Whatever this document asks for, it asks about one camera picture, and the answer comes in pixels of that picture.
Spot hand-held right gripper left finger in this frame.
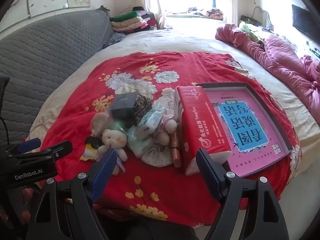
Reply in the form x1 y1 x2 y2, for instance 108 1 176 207
26 149 118 240

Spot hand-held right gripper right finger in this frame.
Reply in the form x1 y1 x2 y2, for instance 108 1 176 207
196 149 289 240

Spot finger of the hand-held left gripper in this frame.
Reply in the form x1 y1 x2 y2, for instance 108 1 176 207
7 140 73 162
4 137 42 157

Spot yellow black plush toy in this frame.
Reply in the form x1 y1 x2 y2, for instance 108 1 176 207
80 136 103 161

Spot cream teddy bear purple ribbon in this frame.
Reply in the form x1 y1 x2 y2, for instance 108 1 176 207
97 129 128 175

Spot peach sponges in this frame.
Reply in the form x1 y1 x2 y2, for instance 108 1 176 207
90 112 113 137

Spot cream teddy bear pink dress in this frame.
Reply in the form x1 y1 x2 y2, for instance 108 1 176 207
152 119 178 145

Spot white green tissue packet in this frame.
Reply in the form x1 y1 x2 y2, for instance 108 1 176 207
136 104 165 140

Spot leopard print scarf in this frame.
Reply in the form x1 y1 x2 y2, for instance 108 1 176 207
132 94 153 125

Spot pink book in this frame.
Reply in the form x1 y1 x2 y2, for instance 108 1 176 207
204 89 288 177
194 82 293 178

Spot person's left hand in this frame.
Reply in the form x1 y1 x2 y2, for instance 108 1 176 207
20 188 34 224

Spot pink cosmetic tube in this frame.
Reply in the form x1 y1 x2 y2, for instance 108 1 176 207
171 130 182 168

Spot red floral blanket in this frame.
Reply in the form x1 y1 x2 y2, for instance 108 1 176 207
25 52 302 222

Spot pale green plastic packet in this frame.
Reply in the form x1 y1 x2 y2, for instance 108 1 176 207
127 126 157 158

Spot red tissue pack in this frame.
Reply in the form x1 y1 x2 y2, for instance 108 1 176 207
174 85 233 176

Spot small dark box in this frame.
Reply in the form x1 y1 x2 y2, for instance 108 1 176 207
110 92 140 122

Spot grey quilted headboard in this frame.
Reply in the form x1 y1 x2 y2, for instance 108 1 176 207
0 9 113 150

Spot dark floral pillow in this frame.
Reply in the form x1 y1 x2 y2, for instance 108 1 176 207
104 32 125 49

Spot bed with beige sheet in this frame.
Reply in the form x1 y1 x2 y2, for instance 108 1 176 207
25 27 320 205

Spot stack of folded clothes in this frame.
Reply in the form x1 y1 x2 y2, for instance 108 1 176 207
110 6 157 34

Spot pink quilt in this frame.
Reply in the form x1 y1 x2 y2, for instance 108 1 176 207
215 23 320 128

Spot green cloth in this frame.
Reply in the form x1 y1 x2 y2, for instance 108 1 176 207
239 22 264 43

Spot colourful crumpled cloth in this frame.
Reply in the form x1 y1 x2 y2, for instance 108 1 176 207
186 6 224 20

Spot white cluttered dresser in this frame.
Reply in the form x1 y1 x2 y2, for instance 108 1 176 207
239 15 320 60

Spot white curtain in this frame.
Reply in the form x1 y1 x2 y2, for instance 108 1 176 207
224 0 239 25
139 0 167 29

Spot black television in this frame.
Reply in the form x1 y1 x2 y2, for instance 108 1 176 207
292 4 320 42

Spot black cable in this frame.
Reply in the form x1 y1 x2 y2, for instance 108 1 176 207
0 115 7 140

